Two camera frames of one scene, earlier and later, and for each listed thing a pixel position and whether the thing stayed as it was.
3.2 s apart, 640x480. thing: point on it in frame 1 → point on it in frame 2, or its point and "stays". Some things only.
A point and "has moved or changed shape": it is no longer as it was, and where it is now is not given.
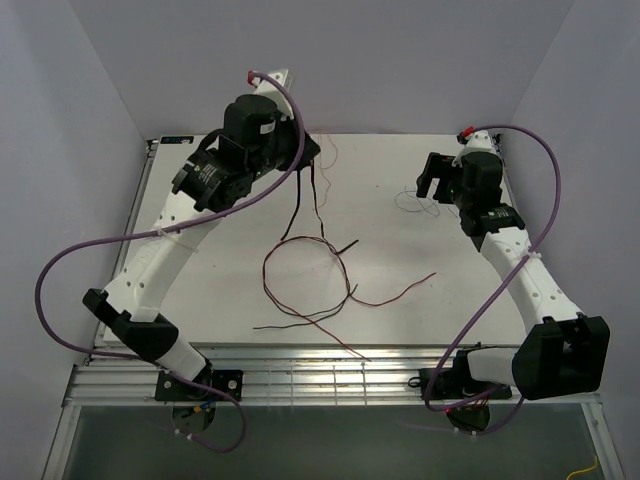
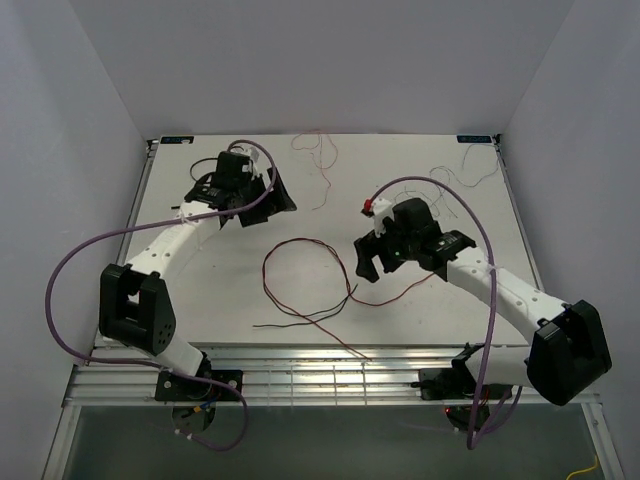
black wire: [316, 209] has moved or changed shape
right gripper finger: [438, 166] → [367, 247]
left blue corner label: [176, 139] stays
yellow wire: [584, 470] stays
